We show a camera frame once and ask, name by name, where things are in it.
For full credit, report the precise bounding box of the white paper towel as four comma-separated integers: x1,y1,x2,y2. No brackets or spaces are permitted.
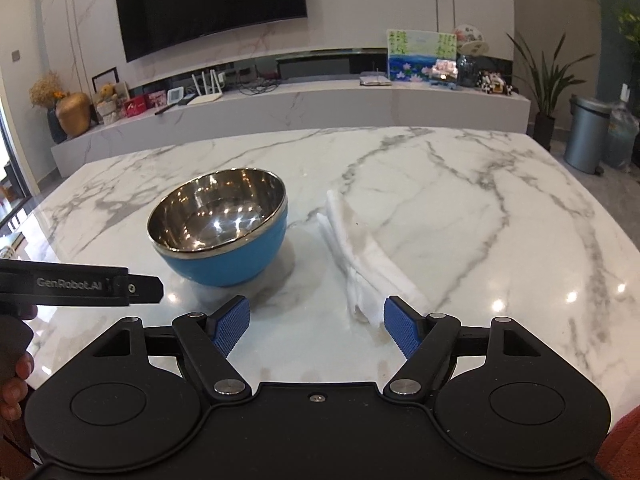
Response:
317,190,428,327

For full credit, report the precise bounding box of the blue stainless steel bowl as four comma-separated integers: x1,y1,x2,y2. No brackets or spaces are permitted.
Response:
146,168,288,287

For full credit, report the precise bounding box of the left hand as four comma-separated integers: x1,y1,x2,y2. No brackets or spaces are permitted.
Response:
1,353,35,422

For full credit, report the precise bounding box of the gold vase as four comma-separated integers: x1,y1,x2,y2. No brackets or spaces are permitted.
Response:
55,92,91,138

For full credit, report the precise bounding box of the dried flower bouquet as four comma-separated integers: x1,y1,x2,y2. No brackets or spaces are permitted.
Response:
28,70,67,110

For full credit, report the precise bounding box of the teddy bear toy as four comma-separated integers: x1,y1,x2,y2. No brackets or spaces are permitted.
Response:
96,84,119,126

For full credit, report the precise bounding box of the red gift box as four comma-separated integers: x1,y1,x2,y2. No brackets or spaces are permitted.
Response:
122,96,148,118

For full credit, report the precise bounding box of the framed photo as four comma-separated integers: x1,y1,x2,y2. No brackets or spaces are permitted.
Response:
91,67,119,93

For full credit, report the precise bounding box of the small white display clock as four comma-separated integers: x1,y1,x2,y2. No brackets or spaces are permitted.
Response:
167,87,184,105

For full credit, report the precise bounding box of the white wifi router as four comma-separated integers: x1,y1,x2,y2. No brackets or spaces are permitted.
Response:
186,68,222,106

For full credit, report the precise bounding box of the white marble tv bench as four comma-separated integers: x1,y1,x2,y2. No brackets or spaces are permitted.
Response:
51,79,530,177

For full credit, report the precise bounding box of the grey trash bin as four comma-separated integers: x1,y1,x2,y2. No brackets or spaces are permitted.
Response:
564,96,613,174

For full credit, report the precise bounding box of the potted green plant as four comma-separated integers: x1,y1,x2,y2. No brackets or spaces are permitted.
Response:
506,32,594,151

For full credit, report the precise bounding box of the flower painting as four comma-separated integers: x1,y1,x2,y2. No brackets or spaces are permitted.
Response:
386,29,458,87

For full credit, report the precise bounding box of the clear water bottle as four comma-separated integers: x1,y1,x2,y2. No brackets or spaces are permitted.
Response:
602,84,639,172

